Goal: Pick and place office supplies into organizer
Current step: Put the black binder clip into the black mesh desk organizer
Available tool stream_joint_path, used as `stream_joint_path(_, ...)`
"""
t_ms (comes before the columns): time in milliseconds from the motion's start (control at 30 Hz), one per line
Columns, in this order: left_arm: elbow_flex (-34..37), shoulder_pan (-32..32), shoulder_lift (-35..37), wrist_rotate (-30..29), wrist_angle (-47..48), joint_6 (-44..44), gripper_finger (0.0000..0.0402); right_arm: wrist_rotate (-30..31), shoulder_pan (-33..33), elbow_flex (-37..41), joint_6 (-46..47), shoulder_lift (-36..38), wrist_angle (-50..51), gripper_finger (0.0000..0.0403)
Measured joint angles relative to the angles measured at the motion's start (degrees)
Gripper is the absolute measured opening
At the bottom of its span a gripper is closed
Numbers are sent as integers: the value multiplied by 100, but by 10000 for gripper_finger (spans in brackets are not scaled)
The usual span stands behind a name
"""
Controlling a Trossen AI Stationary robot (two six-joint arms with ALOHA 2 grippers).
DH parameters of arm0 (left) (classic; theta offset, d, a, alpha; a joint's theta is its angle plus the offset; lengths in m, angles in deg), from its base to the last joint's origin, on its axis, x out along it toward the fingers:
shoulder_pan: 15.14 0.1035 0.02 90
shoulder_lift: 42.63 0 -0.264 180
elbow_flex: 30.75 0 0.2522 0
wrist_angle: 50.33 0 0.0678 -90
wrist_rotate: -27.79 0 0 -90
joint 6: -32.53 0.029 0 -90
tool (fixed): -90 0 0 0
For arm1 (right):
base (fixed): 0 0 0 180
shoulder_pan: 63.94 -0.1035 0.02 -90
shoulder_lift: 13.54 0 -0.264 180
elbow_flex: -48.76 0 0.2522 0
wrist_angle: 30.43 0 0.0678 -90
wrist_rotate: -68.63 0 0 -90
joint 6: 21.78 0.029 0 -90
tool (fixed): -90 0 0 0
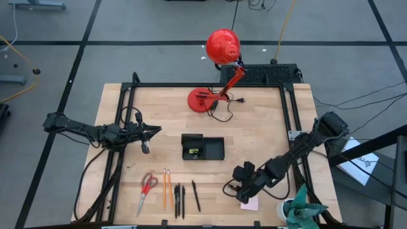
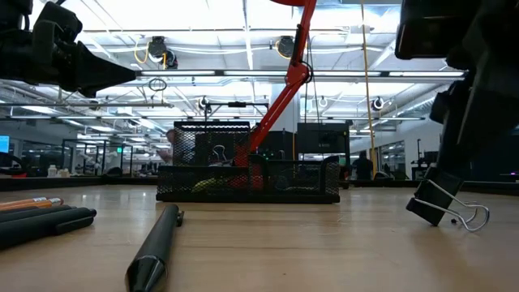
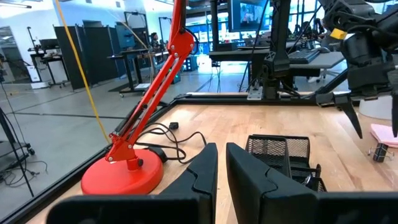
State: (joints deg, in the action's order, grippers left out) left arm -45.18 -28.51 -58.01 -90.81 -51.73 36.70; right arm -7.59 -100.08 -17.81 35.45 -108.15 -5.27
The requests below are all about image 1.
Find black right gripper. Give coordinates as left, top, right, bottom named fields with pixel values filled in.
left=232, top=161, right=265, bottom=204

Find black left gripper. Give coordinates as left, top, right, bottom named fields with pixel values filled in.
left=124, top=111, right=162, bottom=155

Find pink sticky note pad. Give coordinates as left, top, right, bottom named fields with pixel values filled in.
left=240, top=194, right=259, bottom=212

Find red handled scissors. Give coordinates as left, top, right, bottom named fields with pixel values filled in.
left=136, top=172, right=159, bottom=218

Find black mesh desk organizer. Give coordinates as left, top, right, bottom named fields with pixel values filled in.
left=181, top=133, right=226, bottom=161

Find teal plant in white pot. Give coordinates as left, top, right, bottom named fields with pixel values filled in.
left=275, top=183, right=329, bottom=229

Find red desk lamp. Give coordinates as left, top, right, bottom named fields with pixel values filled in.
left=187, top=28, right=247, bottom=114

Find black perforated metal case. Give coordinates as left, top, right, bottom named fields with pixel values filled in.
left=219, top=63, right=302, bottom=85

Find white paper sheet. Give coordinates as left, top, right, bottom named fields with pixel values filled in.
left=336, top=136, right=380, bottom=186

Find grey furniture base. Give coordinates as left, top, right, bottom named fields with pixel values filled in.
left=0, top=74, right=27, bottom=86
left=8, top=0, right=67, bottom=10

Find black chair caster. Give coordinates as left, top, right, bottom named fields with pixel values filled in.
left=0, top=103, right=11, bottom=128

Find black metal stand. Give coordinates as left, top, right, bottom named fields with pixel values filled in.
left=327, top=123, right=407, bottom=229

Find black aluminium table frame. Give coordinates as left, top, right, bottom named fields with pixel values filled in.
left=76, top=71, right=343, bottom=229

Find black lamp power cable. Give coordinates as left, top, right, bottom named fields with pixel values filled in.
left=197, top=86, right=245, bottom=123

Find yellow floor cable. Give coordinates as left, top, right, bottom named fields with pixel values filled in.
left=0, top=34, right=41, bottom=104

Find yellow hanging cable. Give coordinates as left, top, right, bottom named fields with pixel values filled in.
left=273, top=0, right=298, bottom=61

